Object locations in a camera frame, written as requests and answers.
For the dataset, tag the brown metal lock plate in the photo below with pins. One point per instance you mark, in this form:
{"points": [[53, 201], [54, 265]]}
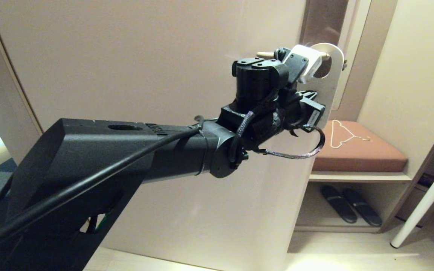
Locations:
{"points": [[322, 19]]}

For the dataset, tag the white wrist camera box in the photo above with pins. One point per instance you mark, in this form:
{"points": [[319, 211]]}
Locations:
{"points": [[307, 62]]}

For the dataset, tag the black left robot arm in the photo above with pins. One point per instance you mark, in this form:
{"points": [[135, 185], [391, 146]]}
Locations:
{"points": [[89, 158]]}

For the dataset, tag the beige room door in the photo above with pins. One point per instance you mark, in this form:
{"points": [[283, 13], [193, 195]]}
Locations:
{"points": [[126, 56]]}

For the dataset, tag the black slipper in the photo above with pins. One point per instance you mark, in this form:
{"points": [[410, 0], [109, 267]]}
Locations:
{"points": [[339, 205], [362, 208]]}

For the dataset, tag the blue do-not-disturb door hanger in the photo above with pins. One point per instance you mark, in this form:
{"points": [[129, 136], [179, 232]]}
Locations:
{"points": [[332, 86]]}

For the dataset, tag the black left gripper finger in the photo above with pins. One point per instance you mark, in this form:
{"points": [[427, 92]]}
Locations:
{"points": [[307, 95]]}

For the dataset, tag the white table leg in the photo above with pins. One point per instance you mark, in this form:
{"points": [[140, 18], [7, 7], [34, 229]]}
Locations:
{"points": [[424, 203]]}

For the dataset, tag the brown seat cushion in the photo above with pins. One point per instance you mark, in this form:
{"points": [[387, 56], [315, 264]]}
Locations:
{"points": [[360, 158]]}

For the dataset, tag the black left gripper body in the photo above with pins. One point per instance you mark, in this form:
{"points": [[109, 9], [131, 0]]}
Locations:
{"points": [[300, 113]]}

